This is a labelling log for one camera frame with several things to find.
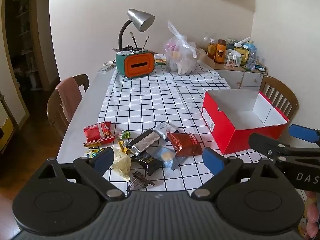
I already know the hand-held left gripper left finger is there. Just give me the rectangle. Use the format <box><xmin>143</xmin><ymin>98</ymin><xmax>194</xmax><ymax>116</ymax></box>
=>
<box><xmin>37</xmin><ymin>147</ymin><xmax>125</xmax><ymax>200</ymax></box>

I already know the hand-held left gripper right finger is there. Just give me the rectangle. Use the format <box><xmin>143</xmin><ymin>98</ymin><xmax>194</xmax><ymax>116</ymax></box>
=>
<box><xmin>191</xmin><ymin>148</ymin><xmax>283</xmax><ymax>200</ymax></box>

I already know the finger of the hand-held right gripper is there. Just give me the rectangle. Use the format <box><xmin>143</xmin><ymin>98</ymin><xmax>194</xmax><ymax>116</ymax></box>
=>
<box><xmin>289</xmin><ymin>124</ymin><xmax>320</xmax><ymax>144</ymax></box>
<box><xmin>249</xmin><ymin>132</ymin><xmax>320</xmax><ymax>158</ymax></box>

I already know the cartoon print snack packet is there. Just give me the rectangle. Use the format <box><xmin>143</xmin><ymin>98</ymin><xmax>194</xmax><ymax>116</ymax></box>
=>
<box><xmin>85</xmin><ymin>147</ymin><xmax>107</xmax><ymax>158</ymax></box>

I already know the red cardboard box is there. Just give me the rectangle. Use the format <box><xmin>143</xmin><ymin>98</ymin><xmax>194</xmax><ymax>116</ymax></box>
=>
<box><xmin>201</xmin><ymin>89</ymin><xmax>290</xmax><ymax>155</ymax></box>

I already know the pale yellow snack packet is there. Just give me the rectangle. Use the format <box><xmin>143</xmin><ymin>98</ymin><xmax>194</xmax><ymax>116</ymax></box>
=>
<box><xmin>109</xmin><ymin>147</ymin><xmax>132</xmax><ymax>183</ymax></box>

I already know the red checkered snack packet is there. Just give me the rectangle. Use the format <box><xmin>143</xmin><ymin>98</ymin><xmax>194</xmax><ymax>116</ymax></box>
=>
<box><xmin>83</xmin><ymin>121</ymin><xmax>116</xmax><ymax>148</ymax></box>

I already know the brown red snack packet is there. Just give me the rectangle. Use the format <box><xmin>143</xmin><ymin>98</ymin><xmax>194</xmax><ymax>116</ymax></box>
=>
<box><xmin>166</xmin><ymin>132</ymin><xmax>203</xmax><ymax>157</ymax></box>

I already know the small dark foil wrapper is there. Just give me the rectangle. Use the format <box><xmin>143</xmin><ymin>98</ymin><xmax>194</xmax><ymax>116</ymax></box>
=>
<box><xmin>126</xmin><ymin>171</ymin><xmax>155</xmax><ymax>193</ymax></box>

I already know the silver foil snack packet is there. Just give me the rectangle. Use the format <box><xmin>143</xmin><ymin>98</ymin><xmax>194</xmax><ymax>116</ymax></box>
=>
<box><xmin>125</xmin><ymin>129</ymin><xmax>161</xmax><ymax>156</ymax></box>

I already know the light blue snack packet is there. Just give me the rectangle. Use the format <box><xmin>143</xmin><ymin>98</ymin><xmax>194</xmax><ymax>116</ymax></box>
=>
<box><xmin>147</xmin><ymin>145</ymin><xmax>185</xmax><ymax>172</ymax></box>

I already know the dark purple snack packet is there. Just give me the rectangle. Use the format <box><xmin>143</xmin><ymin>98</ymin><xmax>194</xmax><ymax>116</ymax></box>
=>
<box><xmin>131</xmin><ymin>152</ymin><xmax>164</xmax><ymax>177</ymax></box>

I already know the white blue snack packet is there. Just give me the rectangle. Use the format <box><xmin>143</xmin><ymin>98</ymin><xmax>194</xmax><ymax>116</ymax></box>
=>
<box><xmin>152</xmin><ymin>121</ymin><xmax>179</xmax><ymax>140</ymax></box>

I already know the person's right hand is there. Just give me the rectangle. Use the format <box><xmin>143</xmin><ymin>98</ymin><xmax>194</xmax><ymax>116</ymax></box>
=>
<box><xmin>306</xmin><ymin>192</ymin><xmax>320</xmax><ymax>230</ymax></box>

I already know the light wooden slatted chair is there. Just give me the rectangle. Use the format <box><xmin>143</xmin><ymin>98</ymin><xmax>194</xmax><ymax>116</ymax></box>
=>
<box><xmin>259</xmin><ymin>76</ymin><xmax>299</xmax><ymax>120</ymax></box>

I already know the white sideboard cabinet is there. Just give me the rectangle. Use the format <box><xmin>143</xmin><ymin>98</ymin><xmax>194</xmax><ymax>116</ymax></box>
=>
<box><xmin>214</xmin><ymin>62</ymin><xmax>268</xmax><ymax>90</ymax></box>

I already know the white black checkered tablecloth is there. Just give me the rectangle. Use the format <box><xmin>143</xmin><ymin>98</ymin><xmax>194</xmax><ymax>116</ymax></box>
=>
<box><xmin>96</xmin><ymin>64</ymin><xmax>275</xmax><ymax>193</ymax></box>

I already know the clear water bottle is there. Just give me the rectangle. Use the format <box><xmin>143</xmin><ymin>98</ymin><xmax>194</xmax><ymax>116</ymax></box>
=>
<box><xmin>247</xmin><ymin>47</ymin><xmax>258</xmax><ymax>70</ymax></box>

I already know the clear gift bag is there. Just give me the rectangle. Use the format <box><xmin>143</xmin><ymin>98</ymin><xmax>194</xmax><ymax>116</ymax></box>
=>
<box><xmin>225</xmin><ymin>50</ymin><xmax>242</xmax><ymax>68</ymax></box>

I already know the yellow green tissue box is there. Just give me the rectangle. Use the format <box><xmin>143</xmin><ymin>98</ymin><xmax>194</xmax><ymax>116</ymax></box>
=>
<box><xmin>234</xmin><ymin>46</ymin><xmax>250</xmax><ymax>64</ymax></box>

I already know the orange teal tissue box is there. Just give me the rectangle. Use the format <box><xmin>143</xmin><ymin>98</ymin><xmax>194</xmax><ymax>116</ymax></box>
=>
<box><xmin>115</xmin><ymin>50</ymin><xmax>155</xmax><ymax>80</ymax></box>

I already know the orange thermos bottle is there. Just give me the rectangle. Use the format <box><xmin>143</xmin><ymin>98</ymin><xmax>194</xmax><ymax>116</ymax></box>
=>
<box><xmin>215</xmin><ymin>39</ymin><xmax>227</xmax><ymax>64</ymax></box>

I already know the brown cardboard sheet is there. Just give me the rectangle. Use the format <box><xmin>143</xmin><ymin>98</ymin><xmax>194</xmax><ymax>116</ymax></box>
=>
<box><xmin>196</xmin><ymin>47</ymin><xmax>215</xmax><ymax>68</ymax></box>

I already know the white tube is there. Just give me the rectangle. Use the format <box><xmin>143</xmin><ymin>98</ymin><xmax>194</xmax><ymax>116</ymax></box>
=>
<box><xmin>235</xmin><ymin>37</ymin><xmax>251</xmax><ymax>47</ymax></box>

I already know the clear plastic bag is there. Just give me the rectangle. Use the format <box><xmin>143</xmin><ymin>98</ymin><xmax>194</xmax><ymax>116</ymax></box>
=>
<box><xmin>164</xmin><ymin>20</ymin><xmax>198</xmax><ymax>75</ymax></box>

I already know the amber liquid bottle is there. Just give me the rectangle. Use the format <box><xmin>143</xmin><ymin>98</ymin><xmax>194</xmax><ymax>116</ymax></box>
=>
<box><xmin>207</xmin><ymin>39</ymin><xmax>217</xmax><ymax>60</ymax></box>

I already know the green yellow flat packet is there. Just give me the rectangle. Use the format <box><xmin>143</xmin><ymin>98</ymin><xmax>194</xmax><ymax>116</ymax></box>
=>
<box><xmin>154</xmin><ymin>54</ymin><xmax>167</xmax><ymax>66</ymax></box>

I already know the clear plastic jar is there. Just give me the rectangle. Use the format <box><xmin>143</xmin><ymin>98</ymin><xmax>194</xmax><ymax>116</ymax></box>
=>
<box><xmin>202</xmin><ymin>32</ymin><xmax>217</xmax><ymax>49</ymax></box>

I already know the silver desk lamp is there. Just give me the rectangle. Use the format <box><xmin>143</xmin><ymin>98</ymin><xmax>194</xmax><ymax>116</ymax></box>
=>
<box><xmin>118</xmin><ymin>8</ymin><xmax>155</xmax><ymax>52</ymax></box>

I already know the white bookshelf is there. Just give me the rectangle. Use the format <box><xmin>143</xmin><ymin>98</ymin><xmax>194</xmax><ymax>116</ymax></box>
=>
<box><xmin>14</xmin><ymin>0</ymin><xmax>42</xmax><ymax>92</ymax></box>

